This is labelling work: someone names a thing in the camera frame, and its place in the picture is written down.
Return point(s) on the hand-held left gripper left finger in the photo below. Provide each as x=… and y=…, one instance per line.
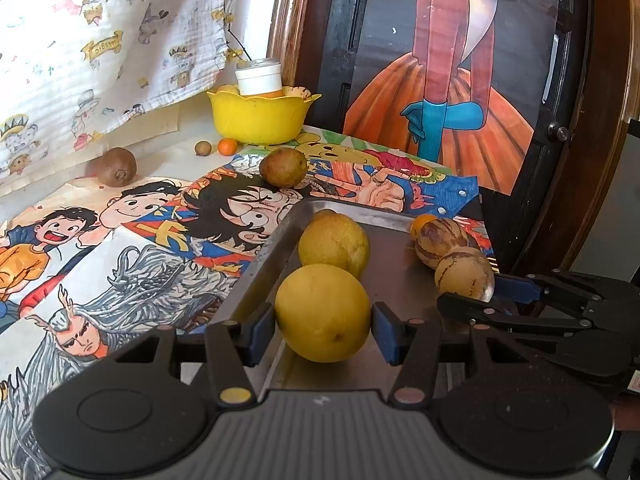
x=260, y=330

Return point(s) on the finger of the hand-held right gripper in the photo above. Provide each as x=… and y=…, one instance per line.
x=515, y=289
x=500, y=315

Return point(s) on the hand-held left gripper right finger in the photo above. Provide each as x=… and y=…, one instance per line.
x=387, y=332

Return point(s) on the striped pepino melon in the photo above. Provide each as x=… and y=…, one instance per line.
x=445, y=240
x=464, y=275

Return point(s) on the yellow lemon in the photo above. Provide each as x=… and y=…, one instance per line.
x=334, y=245
x=322, y=312

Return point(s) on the metal tray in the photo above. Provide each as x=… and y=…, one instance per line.
x=395, y=260

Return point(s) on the small orange mandarin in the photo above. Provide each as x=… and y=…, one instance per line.
x=421, y=222

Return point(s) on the brown longan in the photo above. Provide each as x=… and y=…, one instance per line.
x=202, y=148

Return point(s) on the large brown kiwi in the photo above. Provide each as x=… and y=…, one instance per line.
x=116, y=166

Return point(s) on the black-haired cartoon poster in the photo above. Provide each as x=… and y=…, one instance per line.
x=240, y=210

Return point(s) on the grey-haired warrior poster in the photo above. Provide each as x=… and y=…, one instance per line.
x=125, y=300

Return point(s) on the metal door knob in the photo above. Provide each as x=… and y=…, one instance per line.
x=557, y=134

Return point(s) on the green-brown round fruit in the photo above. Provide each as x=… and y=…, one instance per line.
x=283, y=166

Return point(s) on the yellow bear poster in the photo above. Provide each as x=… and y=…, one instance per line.
x=350, y=152

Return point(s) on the tiny orange kumquat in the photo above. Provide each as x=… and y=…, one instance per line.
x=227, y=146

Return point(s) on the yellow plastic bowl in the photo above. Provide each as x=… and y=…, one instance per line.
x=262, y=117

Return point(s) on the cartoon boys poster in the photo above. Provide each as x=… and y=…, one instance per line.
x=50, y=240

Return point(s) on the striped fruit in bowl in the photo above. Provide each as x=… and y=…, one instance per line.
x=300, y=92

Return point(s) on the brown wooden cabinet side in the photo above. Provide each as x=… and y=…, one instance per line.
x=607, y=60

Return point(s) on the white jar with orange band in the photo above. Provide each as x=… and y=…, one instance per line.
x=260, y=77

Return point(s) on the yellow flower twig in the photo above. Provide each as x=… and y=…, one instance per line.
x=235, y=50

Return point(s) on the black door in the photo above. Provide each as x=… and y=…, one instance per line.
x=340, y=35

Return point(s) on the printed blanket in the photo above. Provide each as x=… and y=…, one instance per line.
x=100, y=35

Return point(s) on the wall poster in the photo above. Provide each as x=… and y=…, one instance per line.
x=450, y=85

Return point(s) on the brown wooden door frame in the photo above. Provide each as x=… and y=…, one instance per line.
x=287, y=20

